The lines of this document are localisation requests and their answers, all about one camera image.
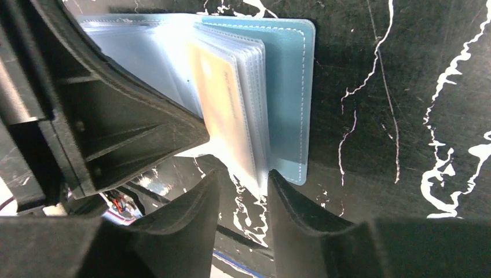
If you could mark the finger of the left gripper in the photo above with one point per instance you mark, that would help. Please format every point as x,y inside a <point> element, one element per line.
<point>71,117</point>

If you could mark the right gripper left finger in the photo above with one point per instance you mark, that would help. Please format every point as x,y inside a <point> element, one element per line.
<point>177,240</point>

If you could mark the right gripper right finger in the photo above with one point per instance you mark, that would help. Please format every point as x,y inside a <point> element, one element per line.
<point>309,241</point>

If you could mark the yellow credit card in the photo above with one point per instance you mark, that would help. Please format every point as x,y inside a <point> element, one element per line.
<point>216,78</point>

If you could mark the blue card holder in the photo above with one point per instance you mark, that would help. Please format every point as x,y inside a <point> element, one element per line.
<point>275,66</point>

